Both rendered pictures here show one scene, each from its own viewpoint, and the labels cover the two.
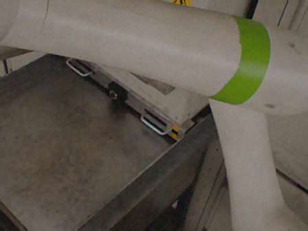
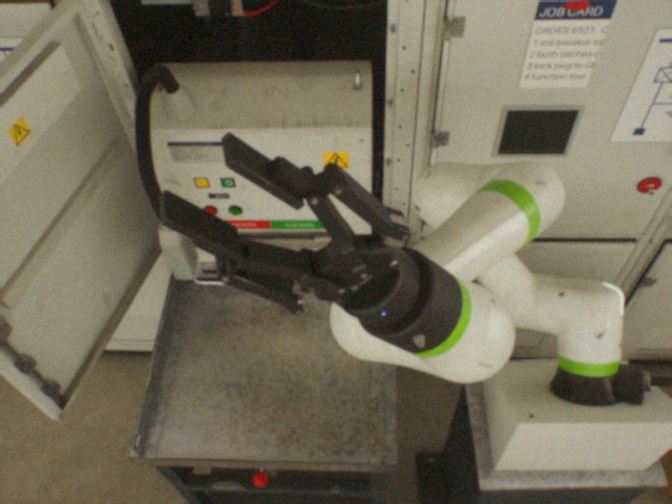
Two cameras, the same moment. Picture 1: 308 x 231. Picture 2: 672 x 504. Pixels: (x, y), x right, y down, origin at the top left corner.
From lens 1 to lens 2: 0.62 m
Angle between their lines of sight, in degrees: 19
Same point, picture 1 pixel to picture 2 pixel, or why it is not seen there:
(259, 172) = (511, 266)
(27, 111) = (207, 362)
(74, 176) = (319, 384)
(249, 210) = (516, 299)
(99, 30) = (463, 275)
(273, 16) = (408, 114)
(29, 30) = not seen: hidden behind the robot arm
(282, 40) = (532, 184)
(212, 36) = (507, 220)
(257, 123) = not seen: hidden behind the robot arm
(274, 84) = (546, 217)
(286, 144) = not seen: hidden behind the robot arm
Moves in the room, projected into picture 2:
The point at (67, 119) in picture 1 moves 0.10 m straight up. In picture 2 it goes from (254, 338) to (248, 318)
